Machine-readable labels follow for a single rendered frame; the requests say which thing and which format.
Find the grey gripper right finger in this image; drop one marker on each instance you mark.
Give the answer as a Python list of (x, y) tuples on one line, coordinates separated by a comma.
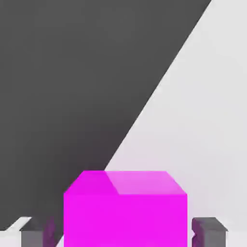
[(211, 236)]

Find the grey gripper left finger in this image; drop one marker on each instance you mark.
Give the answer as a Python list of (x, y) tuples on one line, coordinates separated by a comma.
[(31, 238)]

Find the small magenta cube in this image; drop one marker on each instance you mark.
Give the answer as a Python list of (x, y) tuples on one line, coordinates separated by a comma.
[(125, 216)]

